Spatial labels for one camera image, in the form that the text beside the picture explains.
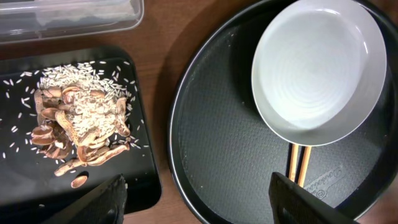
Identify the grey plate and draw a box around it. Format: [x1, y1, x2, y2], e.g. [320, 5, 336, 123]
[251, 0, 387, 146]

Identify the round black serving tray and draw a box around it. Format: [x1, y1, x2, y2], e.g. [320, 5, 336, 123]
[168, 1, 397, 223]

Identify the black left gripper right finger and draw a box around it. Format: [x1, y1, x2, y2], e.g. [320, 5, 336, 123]
[269, 172, 356, 224]

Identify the wooden chopstick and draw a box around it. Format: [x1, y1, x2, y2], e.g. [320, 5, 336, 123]
[289, 144, 299, 182]
[297, 146, 312, 187]

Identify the black rectangular tray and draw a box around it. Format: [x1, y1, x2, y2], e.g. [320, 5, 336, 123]
[1, 47, 162, 223]

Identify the clear plastic waste bin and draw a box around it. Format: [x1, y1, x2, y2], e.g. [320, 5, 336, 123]
[1, 0, 144, 44]

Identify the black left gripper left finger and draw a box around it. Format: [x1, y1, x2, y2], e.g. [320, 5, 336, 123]
[43, 174, 127, 224]

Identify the pile of food scraps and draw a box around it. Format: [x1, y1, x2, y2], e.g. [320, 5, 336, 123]
[30, 65, 132, 177]

